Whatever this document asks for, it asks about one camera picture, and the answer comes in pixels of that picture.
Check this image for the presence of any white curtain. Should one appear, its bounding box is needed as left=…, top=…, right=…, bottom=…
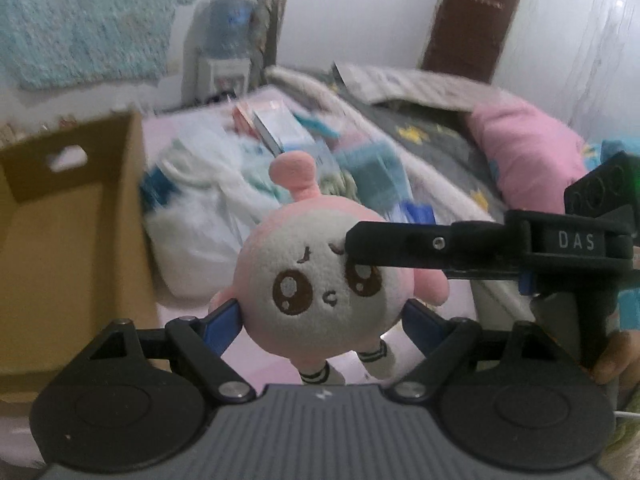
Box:
left=492, top=0, right=640, bottom=146

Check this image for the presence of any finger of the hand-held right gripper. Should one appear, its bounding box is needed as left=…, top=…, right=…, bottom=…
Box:
left=345, top=221, right=522, bottom=282

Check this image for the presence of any grey plaid sheet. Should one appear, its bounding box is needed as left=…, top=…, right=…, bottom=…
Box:
left=332, top=62, right=501, bottom=111

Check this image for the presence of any white water dispenser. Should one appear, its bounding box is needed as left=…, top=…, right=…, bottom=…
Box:
left=197, top=55, right=251, bottom=98

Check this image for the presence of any person's right hand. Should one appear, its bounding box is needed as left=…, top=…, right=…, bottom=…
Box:
left=592, top=330, right=638, bottom=388

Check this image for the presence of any blue floral wall cloth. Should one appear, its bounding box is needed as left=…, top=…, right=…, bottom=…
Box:
left=0, top=0, right=201, bottom=91

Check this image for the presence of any grey patterned panel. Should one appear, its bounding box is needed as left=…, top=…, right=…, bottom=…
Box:
left=250, top=0, right=286, bottom=68

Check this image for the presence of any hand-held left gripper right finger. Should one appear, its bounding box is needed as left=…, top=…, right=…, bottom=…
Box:
left=387, top=302, right=561, bottom=402

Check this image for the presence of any white plastic bag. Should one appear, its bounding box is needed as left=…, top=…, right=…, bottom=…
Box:
left=140, top=110, right=281, bottom=301

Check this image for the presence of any dark blue packet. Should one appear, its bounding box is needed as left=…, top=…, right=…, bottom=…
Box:
left=140, top=167, right=176, bottom=211

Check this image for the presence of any pink pillow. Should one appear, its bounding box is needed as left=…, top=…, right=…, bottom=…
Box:
left=465, top=95, right=591, bottom=211

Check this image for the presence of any grey star print blanket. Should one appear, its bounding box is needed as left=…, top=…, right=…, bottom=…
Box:
left=340, top=80, right=511, bottom=211

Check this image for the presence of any white blue carton box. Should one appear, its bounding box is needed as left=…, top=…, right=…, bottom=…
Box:
left=252, top=105, right=313, bottom=156

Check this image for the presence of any pink white plush toy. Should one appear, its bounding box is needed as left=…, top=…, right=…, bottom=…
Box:
left=210, top=152, right=451, bottom=386

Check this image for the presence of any brown wooden door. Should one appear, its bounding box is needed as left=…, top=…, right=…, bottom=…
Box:
left=420, top=0, right=531, bottom=83

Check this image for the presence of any brown cardboard box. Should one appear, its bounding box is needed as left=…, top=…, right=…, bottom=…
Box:
left=0, top=110, right=173, bottom=391

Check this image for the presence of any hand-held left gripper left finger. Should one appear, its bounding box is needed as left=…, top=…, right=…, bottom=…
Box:
left=87, top=300, right=253, bottom=403

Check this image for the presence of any blue water jug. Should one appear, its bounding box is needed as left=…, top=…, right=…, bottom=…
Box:
left=205, top=0, right=256, bottom=58

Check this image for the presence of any light blue cloth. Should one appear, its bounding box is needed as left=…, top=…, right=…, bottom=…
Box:
left=602, top=139, right=640, bottom=161

